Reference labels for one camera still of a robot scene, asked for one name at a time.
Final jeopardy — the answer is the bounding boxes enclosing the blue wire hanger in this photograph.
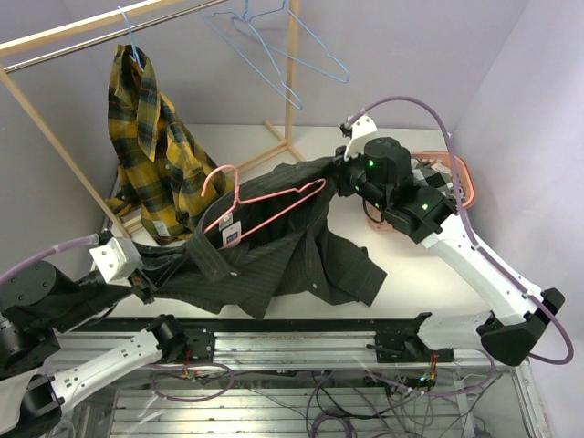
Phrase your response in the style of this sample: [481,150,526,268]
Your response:
[222,1,350,101]

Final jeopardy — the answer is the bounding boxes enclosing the black white checkered shirt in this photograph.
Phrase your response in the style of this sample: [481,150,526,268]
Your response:
[411,158,455,199]

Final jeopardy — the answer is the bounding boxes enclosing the yellow plaid shirt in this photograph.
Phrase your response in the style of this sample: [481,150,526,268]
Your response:
[106,45,234,245]

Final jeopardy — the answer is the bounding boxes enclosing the dark green striped shirt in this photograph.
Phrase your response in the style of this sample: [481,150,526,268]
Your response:
[137,157,387,320]

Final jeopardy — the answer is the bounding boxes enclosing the wooden clothes rack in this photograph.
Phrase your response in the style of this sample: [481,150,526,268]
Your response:
[0,0,307,238]

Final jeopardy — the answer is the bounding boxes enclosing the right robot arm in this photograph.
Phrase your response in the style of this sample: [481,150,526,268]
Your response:
[333,137,565,366]

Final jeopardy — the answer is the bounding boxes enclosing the pink plastic basket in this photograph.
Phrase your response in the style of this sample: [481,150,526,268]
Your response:
[364,151,475,232]

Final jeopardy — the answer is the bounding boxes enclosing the blue hanger yellow shirt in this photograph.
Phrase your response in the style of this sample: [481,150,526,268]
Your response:
[117,5,144,73]

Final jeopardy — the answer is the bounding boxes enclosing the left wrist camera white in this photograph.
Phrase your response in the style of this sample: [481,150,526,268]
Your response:
[89,237,142,287]

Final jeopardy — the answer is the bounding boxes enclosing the metal hanging rod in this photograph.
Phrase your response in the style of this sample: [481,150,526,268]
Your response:
[1,1,224,74]

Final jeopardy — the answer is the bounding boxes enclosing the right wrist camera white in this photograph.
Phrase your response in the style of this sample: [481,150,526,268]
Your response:
[339,113,378,161]

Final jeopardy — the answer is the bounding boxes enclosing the pink hanger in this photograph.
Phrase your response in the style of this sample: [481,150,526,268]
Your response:
[201,164,327,248]

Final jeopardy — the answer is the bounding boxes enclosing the loose cables under table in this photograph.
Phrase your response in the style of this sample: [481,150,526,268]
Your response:
[150,349,503,438]

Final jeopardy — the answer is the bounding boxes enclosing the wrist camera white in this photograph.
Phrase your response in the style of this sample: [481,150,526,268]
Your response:
[89,237,142,287]
[339,113,378,161]

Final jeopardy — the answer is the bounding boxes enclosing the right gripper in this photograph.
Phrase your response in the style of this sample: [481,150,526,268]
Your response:
[328,141,391,214]

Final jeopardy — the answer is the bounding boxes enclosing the blue hanger checkered shirt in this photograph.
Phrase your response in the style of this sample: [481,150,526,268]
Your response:
[201,1,303,110]

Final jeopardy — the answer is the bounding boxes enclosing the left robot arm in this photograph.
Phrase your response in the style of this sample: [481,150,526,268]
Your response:
[1,261,188,437]

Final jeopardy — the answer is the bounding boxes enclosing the aluminium rail base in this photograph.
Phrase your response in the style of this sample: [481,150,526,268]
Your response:
[49,314,530,370]

